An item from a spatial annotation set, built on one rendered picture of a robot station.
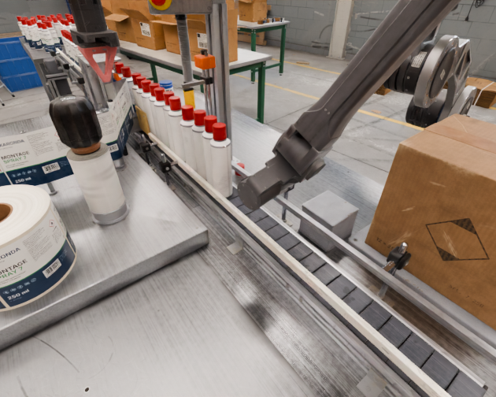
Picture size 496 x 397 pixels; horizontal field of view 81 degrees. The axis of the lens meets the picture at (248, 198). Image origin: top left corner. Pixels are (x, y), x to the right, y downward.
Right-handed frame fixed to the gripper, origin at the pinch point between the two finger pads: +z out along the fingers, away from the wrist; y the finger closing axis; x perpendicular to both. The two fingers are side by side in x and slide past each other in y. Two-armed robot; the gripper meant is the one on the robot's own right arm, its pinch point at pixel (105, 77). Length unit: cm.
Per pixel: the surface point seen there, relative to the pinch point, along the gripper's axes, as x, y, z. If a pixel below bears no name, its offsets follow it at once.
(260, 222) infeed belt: 18.9, 31.9, 30.6
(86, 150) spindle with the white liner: -9.7, 8.1, 11.4
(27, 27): 12, -235, 14
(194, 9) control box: 27.2, -6.1, -11.2
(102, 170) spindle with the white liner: -8.1, 9.3, 16.3
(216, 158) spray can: 16.4, 17.7, 18.0
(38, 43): 15, -233, 25
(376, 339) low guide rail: 13, 67, 27
